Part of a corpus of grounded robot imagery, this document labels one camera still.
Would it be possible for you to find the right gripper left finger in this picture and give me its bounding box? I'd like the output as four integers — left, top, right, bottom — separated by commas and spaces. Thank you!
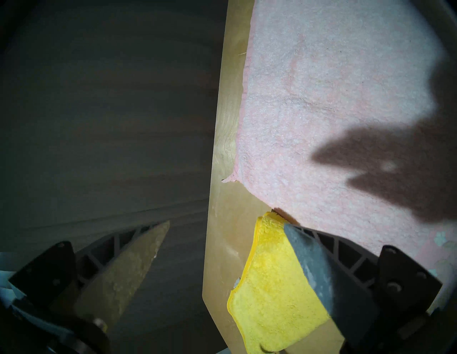
7, 220, 171, 343

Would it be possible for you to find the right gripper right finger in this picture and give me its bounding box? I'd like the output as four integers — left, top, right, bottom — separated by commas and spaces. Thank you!
284, 223, 443, 354

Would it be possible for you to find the yellow terry towel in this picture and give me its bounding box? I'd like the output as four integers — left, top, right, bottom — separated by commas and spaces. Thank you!
227, 211, 331, 354

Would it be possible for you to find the pink terry towel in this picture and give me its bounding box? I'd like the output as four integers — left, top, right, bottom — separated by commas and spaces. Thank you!
221, 0, 457, 311

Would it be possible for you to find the grey pleated curtain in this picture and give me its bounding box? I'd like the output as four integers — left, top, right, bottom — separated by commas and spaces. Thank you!
0, 0, 229, 354

